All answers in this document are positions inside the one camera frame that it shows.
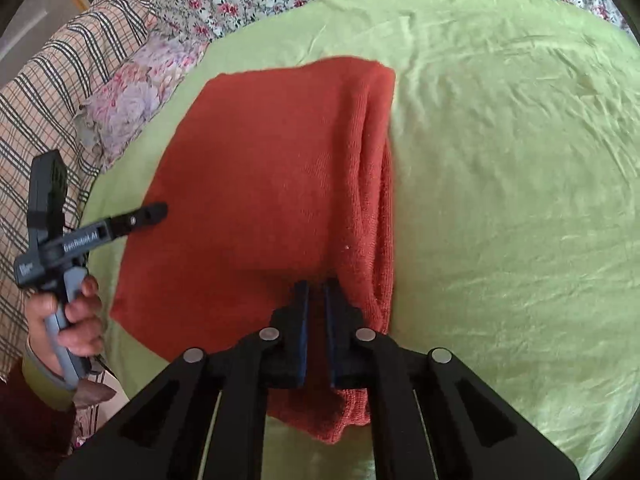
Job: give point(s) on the person's left hand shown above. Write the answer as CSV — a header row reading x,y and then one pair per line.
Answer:
x,y
84,338

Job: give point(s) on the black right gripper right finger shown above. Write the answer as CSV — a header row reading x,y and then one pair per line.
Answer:
x,y
345,355

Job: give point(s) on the beige plaid blanket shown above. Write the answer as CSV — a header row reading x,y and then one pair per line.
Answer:
x,y
38,107

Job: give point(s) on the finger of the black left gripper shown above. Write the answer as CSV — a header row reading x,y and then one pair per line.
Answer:
x,y
148,215

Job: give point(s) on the pastel floral pillow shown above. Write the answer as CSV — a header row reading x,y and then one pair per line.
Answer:
x,y
115,114

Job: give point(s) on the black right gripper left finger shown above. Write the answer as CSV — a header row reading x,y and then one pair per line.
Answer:
x,y
288,356

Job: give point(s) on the orange knitted sweater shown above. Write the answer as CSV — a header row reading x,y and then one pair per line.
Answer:
x,y
272,177

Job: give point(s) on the dark red sleeve forearm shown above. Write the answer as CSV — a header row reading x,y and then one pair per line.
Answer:
x,y
38,413

